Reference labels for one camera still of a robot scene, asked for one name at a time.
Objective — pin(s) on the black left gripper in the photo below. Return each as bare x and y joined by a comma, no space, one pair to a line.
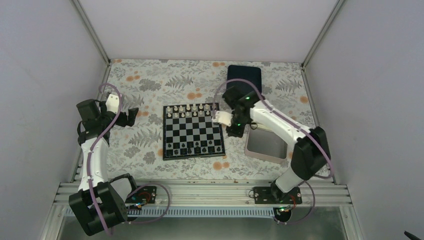
130,118

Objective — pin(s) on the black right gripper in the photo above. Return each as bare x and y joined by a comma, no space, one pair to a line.
239,133

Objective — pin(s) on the metal tin tray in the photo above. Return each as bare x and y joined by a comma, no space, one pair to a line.
265,145

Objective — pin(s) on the dark blue tin lid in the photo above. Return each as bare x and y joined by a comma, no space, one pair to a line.
248,73

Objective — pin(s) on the black chess piece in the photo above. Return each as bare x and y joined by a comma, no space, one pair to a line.
197,150

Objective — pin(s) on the black white chessboard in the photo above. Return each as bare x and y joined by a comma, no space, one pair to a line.
187,133

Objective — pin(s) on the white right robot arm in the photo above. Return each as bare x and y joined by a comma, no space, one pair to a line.
308,147

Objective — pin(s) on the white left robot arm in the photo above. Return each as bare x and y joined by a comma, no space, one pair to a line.
99,203

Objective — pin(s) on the white chess piece row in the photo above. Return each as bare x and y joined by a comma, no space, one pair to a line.
188,110

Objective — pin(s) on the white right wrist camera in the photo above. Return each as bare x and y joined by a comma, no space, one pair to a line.
222,117

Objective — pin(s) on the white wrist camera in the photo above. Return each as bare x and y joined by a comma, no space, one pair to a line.
112,103
222,117

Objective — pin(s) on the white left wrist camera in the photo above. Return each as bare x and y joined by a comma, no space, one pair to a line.
112,103

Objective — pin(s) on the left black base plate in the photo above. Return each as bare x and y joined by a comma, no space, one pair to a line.
143,196

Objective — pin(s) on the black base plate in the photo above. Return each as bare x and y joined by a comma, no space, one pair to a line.
143,196
265,195

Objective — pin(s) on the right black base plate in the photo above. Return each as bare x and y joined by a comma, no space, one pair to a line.
265,195

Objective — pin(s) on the aluminium rail frame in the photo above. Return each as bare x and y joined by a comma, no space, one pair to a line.
237,193

